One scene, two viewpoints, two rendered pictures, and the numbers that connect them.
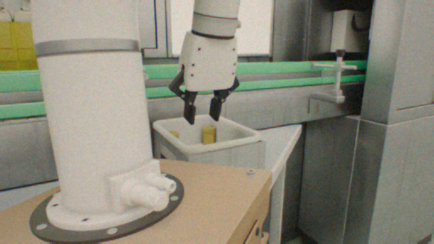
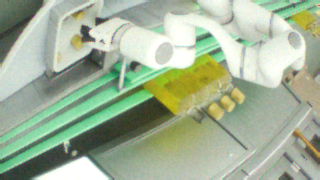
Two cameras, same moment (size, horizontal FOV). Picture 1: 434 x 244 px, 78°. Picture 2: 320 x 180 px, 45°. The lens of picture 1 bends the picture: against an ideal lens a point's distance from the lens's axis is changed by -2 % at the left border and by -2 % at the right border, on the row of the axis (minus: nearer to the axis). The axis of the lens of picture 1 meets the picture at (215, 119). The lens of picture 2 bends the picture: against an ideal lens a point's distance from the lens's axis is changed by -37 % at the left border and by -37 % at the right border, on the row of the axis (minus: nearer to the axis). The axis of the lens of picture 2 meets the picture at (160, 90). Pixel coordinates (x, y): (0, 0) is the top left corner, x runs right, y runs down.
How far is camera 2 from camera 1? 128 cm
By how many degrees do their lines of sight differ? 65
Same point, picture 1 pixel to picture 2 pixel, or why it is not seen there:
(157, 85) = (93, 91)
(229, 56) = (107, 30)
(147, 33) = (115, 162)
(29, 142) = (157, 13)
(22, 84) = not seen: hidden behind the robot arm
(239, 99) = (34, 105)
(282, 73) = (12, 142)
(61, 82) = not seen: outside the picture
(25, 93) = not seen: hidden behind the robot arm
